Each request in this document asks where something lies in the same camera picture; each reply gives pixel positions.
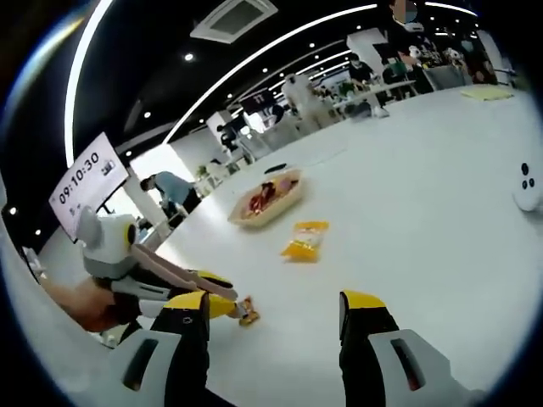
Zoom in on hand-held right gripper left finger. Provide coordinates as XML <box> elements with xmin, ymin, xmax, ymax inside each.
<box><xmin>107</xmin><ymin>290</ymin><xmax>212</xmax><ymax>407</ymax></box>

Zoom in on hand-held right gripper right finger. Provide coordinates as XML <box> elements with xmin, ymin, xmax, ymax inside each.
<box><xmin>339</xmin><ymin>289</ymin><xmax>490</xmax><ymax>407</ymax></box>

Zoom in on small gold candy packet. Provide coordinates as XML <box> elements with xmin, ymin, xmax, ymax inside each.
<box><xmin>236</xmin><ymin>296</ymin><xmax>261</xmax><ymax>327</ymax></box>

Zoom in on pale pink food tongs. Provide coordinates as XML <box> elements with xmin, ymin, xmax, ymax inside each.
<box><xmin>129</xmin><ymin>243</ymin><xmax>239</xmax><ymax>301</ymax></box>

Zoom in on dark red snack bar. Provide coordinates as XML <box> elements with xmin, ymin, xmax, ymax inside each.
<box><xmin>246</xmin><ymin>186</ymin><xmax>272</xmax><ymax>215</ymax></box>

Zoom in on hexagonal cream container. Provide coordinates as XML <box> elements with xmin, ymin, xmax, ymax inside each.
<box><xmin>227</xmin><ymin>168</ymin><xmax>307</xmax><ymax>230</ymax></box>

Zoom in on yellow clear snack packet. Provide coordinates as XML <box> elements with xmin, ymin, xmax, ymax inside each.
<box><xmin>279</xmin><ymin>219</ymin><xmax>331</xmax><ymax>264</ymax></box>

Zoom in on large display screen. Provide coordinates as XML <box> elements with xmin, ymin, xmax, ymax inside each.
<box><xmin>48</xmin><ymin>131</ymin><xmax>130</xmax><ymax>246</ymax></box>

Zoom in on white office chair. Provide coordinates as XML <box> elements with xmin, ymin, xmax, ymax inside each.
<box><xmin>262</xmin><ymin>122</ymin><xmax>305</xmax><ymax>149</ymax></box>

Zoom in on ceiling light strip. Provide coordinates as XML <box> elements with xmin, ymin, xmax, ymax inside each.
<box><xmin>162</xmin><ymin>3</ymin><xmax>379</xmax><ymax>142</ymax></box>
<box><xmin>64</xmin><ymin>0</ymin><xmax>114</xmax><ymax>168</ymax></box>

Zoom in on black display with white marks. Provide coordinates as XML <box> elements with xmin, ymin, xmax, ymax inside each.
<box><xmin>238</xmin><ymin>87</ymin><xmax>282</xmax><ymax>119</ymax></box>

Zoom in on grey headset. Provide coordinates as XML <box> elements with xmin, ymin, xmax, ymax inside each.
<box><xmin>347</xmin><ymin>105</ymin><xmax>374</xmax><ymax>122</ymax></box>

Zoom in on ceiling air conditioner vent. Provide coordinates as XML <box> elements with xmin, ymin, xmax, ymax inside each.
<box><xmin>188</xmin><ymin>0</ymin><xmax>279</xmax><ymax>45</ymax></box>

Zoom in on yellow cloth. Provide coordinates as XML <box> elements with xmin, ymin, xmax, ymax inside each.
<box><xmin>460</xmin><ymin>83</ymin><xmax>518</xmax><ymax>103</ymax></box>

